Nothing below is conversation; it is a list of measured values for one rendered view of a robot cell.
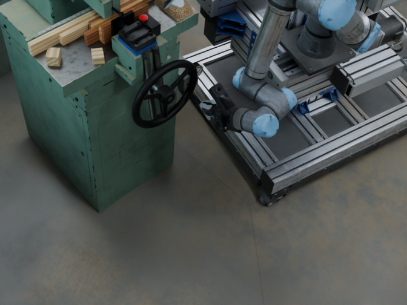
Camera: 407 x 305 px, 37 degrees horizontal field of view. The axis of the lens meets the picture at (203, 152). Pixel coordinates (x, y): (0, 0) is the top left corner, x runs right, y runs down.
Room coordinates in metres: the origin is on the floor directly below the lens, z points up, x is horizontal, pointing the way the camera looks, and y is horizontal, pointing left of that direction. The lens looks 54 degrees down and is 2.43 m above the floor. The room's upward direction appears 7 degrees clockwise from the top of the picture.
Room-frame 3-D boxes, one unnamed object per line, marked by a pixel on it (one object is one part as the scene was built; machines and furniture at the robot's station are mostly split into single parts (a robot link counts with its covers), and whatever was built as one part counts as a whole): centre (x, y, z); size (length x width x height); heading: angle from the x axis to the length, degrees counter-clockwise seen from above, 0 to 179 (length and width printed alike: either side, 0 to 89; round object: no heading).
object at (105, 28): (1.60, 0.33, 0.94); 0.20 x 0.01 x 0.08; 138
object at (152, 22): (1.52, 0.26, 0.99); 0.13 x 0.11 x 0.06; 138
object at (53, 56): (1.42, 0.54, 0.92); 0.05 x 0.04 x 0.04; 5
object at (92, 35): (1.60, 0.37, 0.92); 0.23 x 0.02 x 0.05; 138
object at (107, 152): (1.72, 0.50, 0.35); 0.58 x 0.45 x 0.71; 48
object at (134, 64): (1.51, 0.26, 0.91); 0.15 x 0.14 x 0.09; 138
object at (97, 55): (1.45, 0.40, 0.92); 0.05 x 0.04 x 0.03; 19
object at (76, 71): (1.57, 0.32, 0.87); 0.61 x 0.30 x 0.06; 138
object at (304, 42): (1.75, -0.37, 0.87); 0.15 x 0.15 x 0.10
